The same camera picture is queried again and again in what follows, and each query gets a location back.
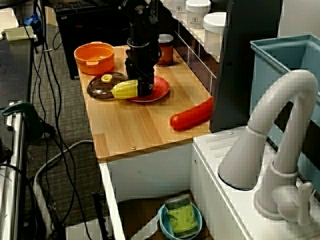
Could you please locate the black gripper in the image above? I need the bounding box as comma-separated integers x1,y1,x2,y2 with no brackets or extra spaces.
124,36,163,98

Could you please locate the yellow toy corn cob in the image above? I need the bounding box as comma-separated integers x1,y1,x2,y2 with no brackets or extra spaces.
111,79,140,100

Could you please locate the brown transparent pot lid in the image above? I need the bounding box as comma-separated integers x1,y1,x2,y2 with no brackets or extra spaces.
86,71,130,100

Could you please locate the red plastic plate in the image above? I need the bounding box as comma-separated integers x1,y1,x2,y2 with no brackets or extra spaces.
124,74,171,103

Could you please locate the brown beans can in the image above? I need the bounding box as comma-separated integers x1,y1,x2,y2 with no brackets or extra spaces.
156,33,175,68

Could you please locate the red toy sausage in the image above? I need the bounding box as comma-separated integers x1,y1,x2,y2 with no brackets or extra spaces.
170,96,214,131

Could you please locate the orange toy cooking pot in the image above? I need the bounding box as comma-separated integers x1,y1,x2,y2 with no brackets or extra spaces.
74,41,115,76

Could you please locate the white jar with printed label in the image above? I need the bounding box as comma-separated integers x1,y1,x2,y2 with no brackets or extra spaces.
172,0,188,21
186,0,212,30

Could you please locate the white toy kitchen unit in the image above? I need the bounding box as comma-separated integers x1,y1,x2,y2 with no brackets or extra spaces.
98,124,320,240

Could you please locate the translucent white lidded jar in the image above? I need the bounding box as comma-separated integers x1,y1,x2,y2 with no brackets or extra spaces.
203,11,228,57

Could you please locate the black computer tower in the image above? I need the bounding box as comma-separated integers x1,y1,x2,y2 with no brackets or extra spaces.
55,0,133,80

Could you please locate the dark grey shelf side panel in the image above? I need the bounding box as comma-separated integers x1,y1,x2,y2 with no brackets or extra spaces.
211,0,285,133

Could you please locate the green clamp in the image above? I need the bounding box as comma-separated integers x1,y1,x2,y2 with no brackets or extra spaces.
2,100,45,141

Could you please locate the blue plastic dish bin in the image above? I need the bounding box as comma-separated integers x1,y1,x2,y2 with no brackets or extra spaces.
249,34,320,201

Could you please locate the black desk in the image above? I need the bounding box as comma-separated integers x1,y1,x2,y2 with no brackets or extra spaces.
0,37,33,108

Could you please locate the black rod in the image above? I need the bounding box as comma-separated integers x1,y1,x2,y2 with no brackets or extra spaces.
91,191,108,240

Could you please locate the green toy can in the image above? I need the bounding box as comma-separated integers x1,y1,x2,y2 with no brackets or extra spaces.
164,194,198,238

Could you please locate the grey toy faucet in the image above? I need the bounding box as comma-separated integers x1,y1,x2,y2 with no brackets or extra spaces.
217,69,320,221

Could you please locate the pale green paper pad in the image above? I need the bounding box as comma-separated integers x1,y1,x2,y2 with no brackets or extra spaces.
3,25,36,41

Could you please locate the white plastic utensil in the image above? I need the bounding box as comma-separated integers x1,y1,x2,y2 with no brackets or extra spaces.
131,212,161,240

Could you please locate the light blue plastic bowl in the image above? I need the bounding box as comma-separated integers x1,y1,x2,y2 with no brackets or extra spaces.
159,202,203,240

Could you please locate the grey hose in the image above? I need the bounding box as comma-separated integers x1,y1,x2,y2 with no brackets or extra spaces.
33,139,95,240

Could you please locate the black cable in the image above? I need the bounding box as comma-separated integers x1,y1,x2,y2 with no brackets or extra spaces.
37,0,93,240
17,0,53,136

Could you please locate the aluminium frame rail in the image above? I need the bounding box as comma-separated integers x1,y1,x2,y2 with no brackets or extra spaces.
0,112,26,240

